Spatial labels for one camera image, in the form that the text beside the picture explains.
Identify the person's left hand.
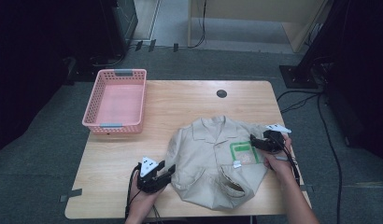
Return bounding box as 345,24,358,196
128,172,164,216

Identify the black slanted stand pole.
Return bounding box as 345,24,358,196
296,0,338,73

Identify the person's right hand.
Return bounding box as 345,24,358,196
263,134,295,181

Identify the black equipment cabinet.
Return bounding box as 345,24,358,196
99,0,139,61

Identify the black stand base plate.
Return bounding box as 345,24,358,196
278,64,320,90

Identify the black hanging cable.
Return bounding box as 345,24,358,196
188,0,208,49

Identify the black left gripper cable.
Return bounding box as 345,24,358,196
125,163,141,219

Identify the light wooden desk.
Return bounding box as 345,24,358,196
187,0,334,54

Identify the black floor cable pair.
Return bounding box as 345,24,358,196
276,89,322,115

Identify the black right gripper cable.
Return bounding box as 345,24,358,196
281,146,302,188

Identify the beige shirt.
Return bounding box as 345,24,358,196
164,115,277,211

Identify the pink plastic basket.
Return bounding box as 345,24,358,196
81,68,148,135

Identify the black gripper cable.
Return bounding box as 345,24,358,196
125,163,141,219
281,146,302,188

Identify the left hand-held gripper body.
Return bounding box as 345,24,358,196
136,156,169,195

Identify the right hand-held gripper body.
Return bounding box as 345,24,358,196
263,123,292,153

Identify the long black floor cable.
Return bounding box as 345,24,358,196
316,92,344,224

